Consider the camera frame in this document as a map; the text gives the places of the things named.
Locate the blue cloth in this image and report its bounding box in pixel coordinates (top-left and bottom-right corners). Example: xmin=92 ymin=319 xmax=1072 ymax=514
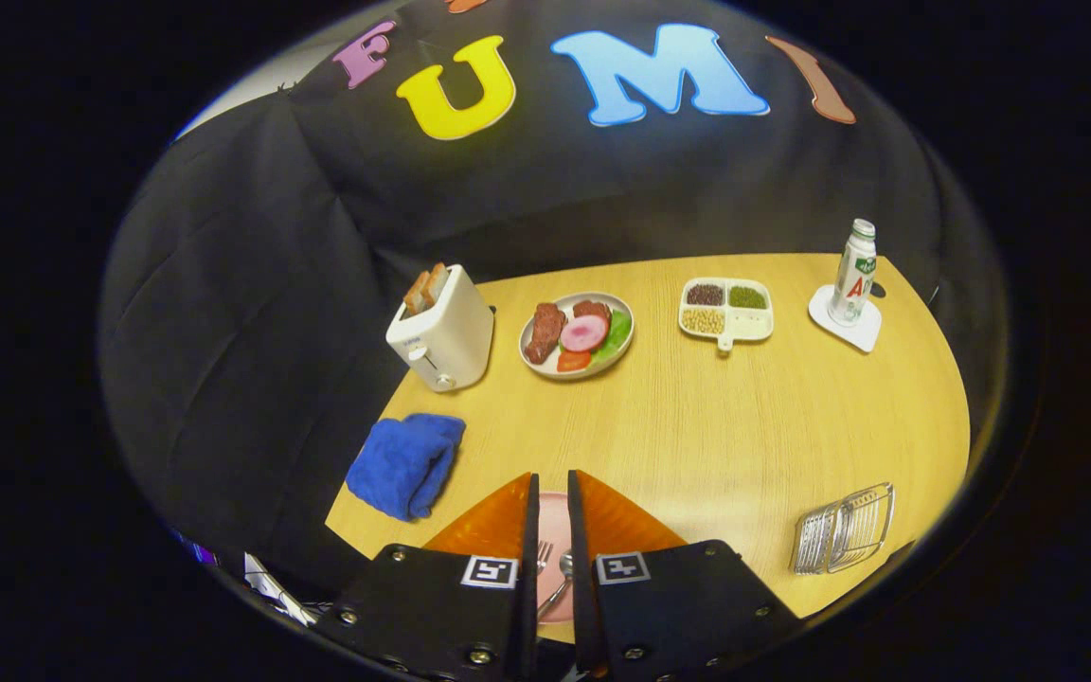
xmin=346 ymin=412 xmax=467 ymax=522

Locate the metal spoon with wooden handle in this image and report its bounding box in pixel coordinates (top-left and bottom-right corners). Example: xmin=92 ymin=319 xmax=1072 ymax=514
xmin=538 ymin=551 xmax=575 ymax=621

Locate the white divided tray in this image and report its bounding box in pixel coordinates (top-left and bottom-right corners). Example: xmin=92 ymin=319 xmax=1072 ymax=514
xmin=678 ymin=277 xmax=776 ymax=353

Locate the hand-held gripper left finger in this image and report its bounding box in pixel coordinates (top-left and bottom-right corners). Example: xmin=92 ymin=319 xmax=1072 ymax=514
xmin=313 ymin=472 xmax=542 ymax=682

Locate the pink ham slice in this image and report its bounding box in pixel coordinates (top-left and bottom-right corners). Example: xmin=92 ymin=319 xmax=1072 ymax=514
xmin=560 ymin=314 xmax=610 ymax=353

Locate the white toaster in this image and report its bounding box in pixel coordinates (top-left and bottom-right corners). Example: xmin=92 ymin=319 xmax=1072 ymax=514
xmin=385 ymin=263 xmax=496 ymax=393

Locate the green lettuce leaf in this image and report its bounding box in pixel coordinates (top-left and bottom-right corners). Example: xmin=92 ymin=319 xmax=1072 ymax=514
xmin=593 ymin=310 xmax=634 ymax=361

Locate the white coaster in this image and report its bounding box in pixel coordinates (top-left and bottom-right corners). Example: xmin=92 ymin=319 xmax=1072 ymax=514
xmin=808 ymin=284 xmax=884 ymax=354

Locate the metal wire basket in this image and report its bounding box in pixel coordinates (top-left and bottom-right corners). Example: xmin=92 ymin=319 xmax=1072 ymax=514
xmin=792 ymin=482 xmax=897 ymax=576

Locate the white bottle with green label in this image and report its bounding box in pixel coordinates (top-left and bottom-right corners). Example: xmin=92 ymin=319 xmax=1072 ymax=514
xmin=828 ymin=219 xmax=878 ymax=328

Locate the pink plate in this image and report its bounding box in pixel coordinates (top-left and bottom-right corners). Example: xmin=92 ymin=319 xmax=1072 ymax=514
xmin=536 ymin=491 xmax=575 ymax=624

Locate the white oval food plate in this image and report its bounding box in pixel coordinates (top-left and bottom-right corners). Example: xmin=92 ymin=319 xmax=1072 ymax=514
xmin=518 ymin=291 xmax=635 ymax=381

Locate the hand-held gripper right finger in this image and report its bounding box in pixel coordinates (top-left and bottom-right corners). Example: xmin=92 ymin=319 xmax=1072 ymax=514
xmin=567 ymin=469 xmax=804 ymax=682

